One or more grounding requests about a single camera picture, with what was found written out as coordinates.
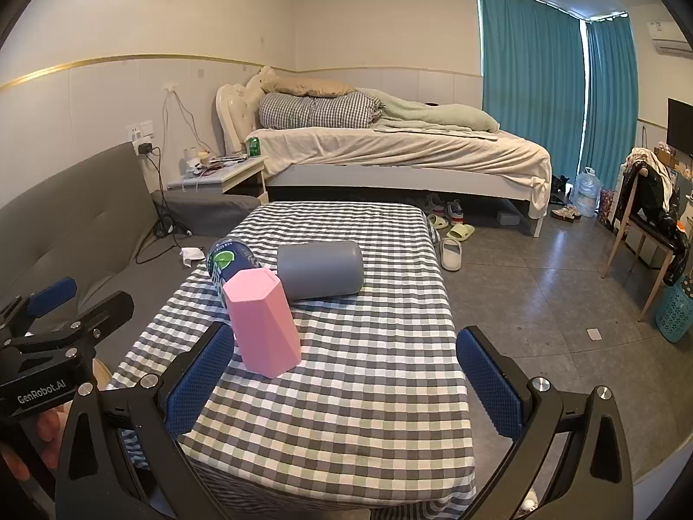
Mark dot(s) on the white bed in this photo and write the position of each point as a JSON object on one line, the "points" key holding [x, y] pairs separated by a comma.
{"points": [[406, 157]]}

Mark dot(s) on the grey cup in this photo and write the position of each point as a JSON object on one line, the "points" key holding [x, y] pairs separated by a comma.
{"points": [[319, 271]]}

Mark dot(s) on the black charger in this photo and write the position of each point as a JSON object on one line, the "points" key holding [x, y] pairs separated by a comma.
{"points": [[146, 149]]}

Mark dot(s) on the crumpled white tissue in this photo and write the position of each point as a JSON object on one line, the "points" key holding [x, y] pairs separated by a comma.
{"points": [[189, 256]]}

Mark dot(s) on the wooden leg chair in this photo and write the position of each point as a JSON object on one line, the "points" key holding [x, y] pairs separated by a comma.
{"points": [[644, 227]]}

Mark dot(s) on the black and white jacket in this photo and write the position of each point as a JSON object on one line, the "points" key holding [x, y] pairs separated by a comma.
{"points": [[658, 184]]}

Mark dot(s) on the black television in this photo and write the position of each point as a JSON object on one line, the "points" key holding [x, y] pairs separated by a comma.
{"points": [[681, 122]]}

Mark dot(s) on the white platform shoes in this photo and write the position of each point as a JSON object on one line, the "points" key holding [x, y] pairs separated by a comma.
{"points": [[566, 213]]}

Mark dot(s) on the wall socket panel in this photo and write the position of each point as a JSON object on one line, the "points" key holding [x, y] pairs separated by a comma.
{"points": [[141, 130]]}

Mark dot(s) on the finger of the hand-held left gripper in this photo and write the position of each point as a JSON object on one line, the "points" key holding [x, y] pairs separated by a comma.
{"points": [[103, 311], [51, 293]]}

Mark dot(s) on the green slipper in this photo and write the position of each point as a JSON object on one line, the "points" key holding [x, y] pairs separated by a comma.
{"points": [[460, 232], [437, 222]]}

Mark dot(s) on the white paper card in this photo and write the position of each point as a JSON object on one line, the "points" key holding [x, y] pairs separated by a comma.
{"points": [[595, 333]]}

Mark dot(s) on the checkered tablecloth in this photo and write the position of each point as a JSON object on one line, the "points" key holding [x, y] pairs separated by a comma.
{"points": [[352, 368]]}

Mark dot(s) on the sneakers under bed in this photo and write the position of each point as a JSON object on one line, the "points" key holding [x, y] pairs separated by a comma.
{"points": [[446, 207]]}

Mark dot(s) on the grey sofa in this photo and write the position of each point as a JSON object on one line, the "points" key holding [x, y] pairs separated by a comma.
{"points": [[70, 227]]}

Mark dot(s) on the beige pillow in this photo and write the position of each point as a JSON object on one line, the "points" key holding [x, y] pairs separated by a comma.
{"points": [[314, 88]]}

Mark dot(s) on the white paper roll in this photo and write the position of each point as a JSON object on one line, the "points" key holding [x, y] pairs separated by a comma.
{"points": [[190, 161]]}

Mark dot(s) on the pale green blanket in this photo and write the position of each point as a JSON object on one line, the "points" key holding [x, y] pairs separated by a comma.
{"points": [[433, 116]]}

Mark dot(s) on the wide teal curtain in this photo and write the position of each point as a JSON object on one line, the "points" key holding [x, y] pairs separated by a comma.
{"points": [[530, 65]]}

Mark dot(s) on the clear water jug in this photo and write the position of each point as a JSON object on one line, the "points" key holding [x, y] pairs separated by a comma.
{"points": [[586, 195]]}

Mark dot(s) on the checkered quilt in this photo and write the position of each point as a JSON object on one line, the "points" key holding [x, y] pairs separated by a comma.
{"points": [[319, 109]]}

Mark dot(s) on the pink cup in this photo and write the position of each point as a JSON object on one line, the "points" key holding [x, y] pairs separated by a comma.
{"points": [[262, 325]]}

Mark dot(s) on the narrow teal curtain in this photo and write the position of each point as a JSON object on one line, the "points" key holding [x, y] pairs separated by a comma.
{"points": [[612, 103]]}

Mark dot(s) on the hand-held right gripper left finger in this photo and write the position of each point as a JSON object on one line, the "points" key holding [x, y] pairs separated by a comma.
{"points": [[200, 379]]}

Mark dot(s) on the grey box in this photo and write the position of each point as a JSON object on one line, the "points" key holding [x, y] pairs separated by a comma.
{"points": [[508, 219]]}

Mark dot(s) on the person's left hand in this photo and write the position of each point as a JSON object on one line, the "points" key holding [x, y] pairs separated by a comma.
{"points": [[51, 433]]}

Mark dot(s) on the teal laundry basket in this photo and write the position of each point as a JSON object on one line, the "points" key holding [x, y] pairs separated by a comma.
{"points": [[677, 314]]}

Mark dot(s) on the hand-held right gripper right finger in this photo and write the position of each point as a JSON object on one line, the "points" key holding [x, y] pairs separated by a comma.
{"points": [[490, 379]]}

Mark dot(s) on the patterned storage box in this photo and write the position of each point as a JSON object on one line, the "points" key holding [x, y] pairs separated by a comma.
{"points": [[607, 207]]}

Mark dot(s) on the white nightstand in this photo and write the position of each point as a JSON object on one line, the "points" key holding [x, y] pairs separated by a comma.
{"points": [[238, 173]]}

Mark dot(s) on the white slipper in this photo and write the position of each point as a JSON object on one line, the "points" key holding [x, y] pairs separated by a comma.
{"points": [[451, 254]]}

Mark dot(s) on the blue green can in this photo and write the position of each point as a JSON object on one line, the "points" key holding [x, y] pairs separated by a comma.
{"points": [[224, 260]]}

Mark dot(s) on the white air conditioner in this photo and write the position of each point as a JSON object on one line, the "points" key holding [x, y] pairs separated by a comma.
{"points": [[671, 38]]}

